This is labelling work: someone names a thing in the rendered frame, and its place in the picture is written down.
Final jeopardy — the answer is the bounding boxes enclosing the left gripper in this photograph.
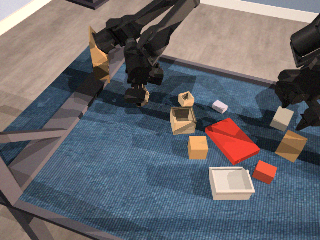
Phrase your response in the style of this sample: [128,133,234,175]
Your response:
[124,66,146,106]

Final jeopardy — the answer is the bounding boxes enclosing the pale pink rectangular block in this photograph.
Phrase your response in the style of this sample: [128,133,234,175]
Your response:
[212,100,228,114]

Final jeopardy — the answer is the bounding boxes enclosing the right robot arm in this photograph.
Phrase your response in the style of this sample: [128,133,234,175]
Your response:
[275,14,320,105]

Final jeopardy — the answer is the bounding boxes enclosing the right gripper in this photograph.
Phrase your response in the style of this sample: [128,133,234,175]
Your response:
[278,69,320,131]

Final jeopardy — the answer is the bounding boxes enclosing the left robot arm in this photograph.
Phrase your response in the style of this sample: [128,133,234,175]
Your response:
[92,0,200,86]

